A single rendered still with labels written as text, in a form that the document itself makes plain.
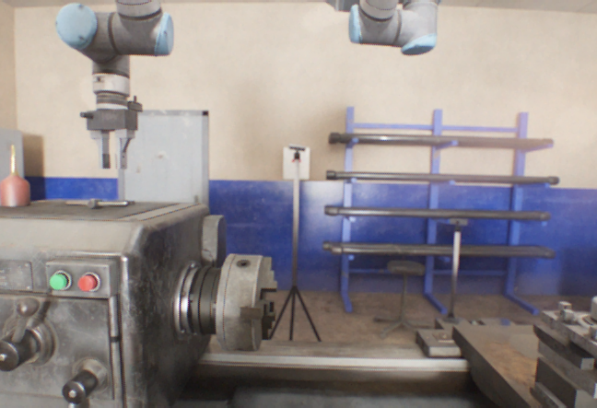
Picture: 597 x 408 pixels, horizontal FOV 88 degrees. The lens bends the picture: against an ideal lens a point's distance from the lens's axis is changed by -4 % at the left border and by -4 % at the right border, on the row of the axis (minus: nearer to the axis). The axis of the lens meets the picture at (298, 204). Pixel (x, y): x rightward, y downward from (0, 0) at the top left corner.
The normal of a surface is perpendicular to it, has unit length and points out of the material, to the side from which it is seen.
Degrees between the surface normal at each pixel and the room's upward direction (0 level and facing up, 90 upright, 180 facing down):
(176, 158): 90
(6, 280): 90
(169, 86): 90
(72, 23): 90
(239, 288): 55
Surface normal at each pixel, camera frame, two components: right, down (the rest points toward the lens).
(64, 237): 0.00, -0.64
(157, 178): -0.03, 0.10
